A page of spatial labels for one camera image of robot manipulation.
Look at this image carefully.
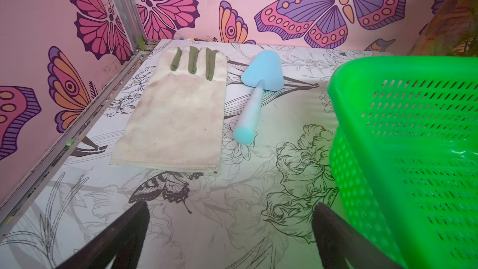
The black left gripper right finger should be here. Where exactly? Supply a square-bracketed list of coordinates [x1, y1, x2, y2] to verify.
[312, 203, 402, 269]

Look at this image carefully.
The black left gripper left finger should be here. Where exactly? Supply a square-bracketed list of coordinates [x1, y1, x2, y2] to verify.
[58, 202, 150, 269]

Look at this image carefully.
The green plastic basket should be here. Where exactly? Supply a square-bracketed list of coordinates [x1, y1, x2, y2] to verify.
[327, 56, 478, 269]

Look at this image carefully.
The beige green work glove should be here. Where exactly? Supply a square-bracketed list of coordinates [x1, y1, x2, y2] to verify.
[110, 46, 228, 173]

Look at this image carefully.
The aluminium frame post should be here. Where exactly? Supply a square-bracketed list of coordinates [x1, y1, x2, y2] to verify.
[113, 0, 148, 52]

